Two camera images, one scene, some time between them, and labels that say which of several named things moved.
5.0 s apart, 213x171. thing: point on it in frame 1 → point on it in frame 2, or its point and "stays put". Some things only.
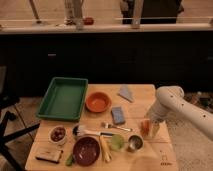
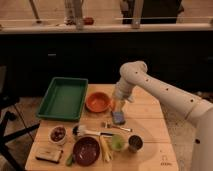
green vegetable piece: [69, 161] stays put
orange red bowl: [98, 102] stays put
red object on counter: [88, 21] stays put
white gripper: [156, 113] → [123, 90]
